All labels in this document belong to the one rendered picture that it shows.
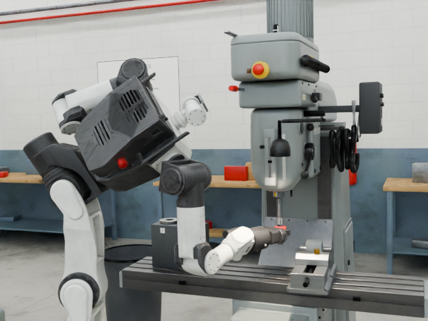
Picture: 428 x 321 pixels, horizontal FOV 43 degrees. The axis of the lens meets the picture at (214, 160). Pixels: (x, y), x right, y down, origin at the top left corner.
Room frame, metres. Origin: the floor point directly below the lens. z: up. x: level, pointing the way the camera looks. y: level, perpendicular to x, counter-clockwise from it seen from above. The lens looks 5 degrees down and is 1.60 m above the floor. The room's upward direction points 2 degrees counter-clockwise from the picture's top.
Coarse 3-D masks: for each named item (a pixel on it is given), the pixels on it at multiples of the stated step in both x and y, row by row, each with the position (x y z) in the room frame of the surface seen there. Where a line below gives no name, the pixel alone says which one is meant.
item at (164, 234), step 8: (152, 224) 2.26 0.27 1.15; (160, 224) 2.26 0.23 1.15; (168, 224) 2.25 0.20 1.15; (176, 224) 2.25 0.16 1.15; (208, 224) 2.27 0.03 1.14; (152, 232) 2.26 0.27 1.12; (160, 232) 2.24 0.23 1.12; (168, 232) 2.23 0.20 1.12; (176, 232) 2.21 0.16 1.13; (208, 232) 2.27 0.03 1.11; (152, 240) 2.26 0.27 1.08; (160, 240) 2.24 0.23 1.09; (168, 240) 2.23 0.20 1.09; (176, 240) 2.21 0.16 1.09; (208, 240) 2.26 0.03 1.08; (152, 248) 2.26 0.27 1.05; (160, 248) 2.24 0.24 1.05; (168, 248) 2.23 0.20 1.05; (152, 256) 2.26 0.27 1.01; (160, 256) 2.24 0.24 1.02; (168, 256) 2.23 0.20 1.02; (152, 264) 2.26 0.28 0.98; (160, 264) 2.24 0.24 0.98; (168, 264) 2.23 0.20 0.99
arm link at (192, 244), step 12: (180, 216) 1.69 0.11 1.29; (192, 216) 1.67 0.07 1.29; (204, 216) 1.71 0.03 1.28; (180, 228) 1.69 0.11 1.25; (192, 228) 1.67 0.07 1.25; (204, 228) 1.71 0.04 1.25; (180, 240) 1.69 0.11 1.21; (192, 240) 1.67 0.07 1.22; (204, 240) 1.70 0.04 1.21; (180, 252) 1.69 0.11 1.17; (192, 252) 1.67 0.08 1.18; (204, 252) 1.68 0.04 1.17; (216, 252) 1.72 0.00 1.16; (180, 264) 1.72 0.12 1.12; (204, 264) 1.68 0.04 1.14; (216, 264) 1.71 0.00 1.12
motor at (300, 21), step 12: (276, 0) 2.27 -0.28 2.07; (288, 0) 2.25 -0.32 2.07; (300, 0) 2.25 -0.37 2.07; (312, 0) 2.31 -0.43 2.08; (276, 12) 2.27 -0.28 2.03; (288, 12) 2.25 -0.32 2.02; (300, 12) 2.26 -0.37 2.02; (312, 12) 2.31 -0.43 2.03; (288, 24) 2.25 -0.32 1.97; (300, 24) 2.26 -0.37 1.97; (312, 24) 2.31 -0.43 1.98; (312, 36) 2.31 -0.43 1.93
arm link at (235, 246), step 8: (232, 232) 1.89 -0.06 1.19; (240, 232) 1.91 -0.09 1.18; (248, 232) 1.93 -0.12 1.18; (224, 240) 1.88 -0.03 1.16; (232, 240) 1.87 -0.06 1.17; (240, 240) 1.87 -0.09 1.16; (248, 240) 1.90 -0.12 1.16; (232, 248) 1.85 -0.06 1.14; (240, 248) 1.87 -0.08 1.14; (232, 256) 1.85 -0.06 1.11
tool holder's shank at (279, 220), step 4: (276, 200) 2.11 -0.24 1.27; (280, 200) 2.10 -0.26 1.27; (276, 204) 2.11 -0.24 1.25; (280, 204) 2.10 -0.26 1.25; (276, 208) 2.12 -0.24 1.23; (280, 208) 2.10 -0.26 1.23; (280, 212) 2.10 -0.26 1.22; (280, 216) 2.10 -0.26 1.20; (276, 220) 2.11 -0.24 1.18; (280, 220) 2.10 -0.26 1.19; (280, 224) 2.10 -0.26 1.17
